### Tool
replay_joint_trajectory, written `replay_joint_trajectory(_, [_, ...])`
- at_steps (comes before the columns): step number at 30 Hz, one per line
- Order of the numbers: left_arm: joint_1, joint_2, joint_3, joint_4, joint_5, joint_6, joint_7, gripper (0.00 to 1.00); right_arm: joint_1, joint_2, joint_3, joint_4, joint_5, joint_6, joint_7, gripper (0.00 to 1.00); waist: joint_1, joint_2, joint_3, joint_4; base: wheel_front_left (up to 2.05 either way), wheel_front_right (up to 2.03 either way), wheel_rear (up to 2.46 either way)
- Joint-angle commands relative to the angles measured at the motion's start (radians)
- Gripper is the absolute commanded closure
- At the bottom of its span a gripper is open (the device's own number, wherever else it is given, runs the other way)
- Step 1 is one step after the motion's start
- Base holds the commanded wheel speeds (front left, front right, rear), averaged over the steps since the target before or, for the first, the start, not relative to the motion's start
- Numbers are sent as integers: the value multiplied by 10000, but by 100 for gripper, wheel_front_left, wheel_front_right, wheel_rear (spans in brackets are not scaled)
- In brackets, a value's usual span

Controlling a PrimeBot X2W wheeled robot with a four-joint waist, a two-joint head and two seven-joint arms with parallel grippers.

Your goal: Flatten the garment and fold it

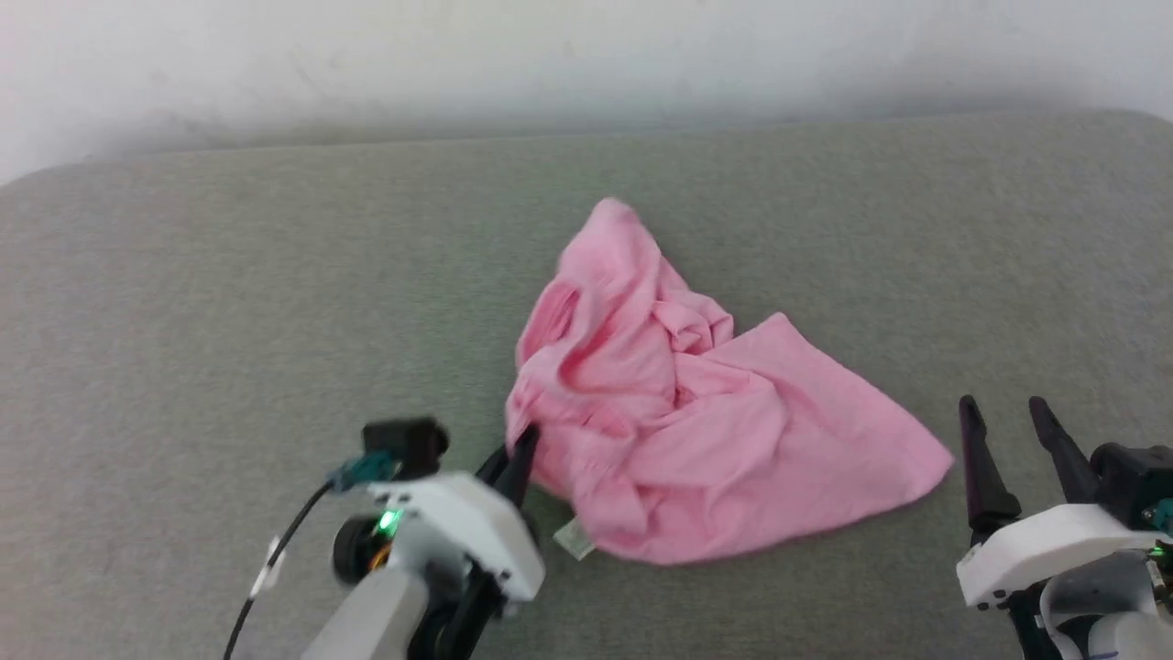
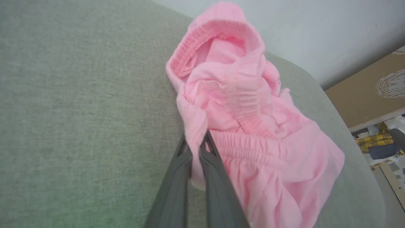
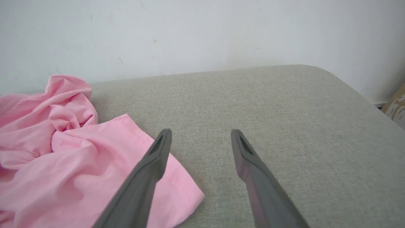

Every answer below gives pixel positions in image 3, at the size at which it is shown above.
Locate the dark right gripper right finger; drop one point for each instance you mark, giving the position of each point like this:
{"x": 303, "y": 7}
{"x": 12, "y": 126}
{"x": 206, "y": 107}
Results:
{"x": 265, "y": 193}

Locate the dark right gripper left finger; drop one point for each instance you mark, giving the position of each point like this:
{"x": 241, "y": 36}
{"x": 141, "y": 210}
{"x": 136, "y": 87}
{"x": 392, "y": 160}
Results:
{"x": 139, "y": 193}

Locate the pink cloth garment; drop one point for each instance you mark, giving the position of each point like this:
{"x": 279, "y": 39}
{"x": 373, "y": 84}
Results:
{"x": 63, "y": 164}

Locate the grey fabric sofa cushion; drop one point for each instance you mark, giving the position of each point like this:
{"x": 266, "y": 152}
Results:
{"x": 284, "y": 133}

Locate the tan patterned cardboard box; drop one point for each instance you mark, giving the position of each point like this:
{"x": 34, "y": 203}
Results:
{"x": 395, "y": 107}

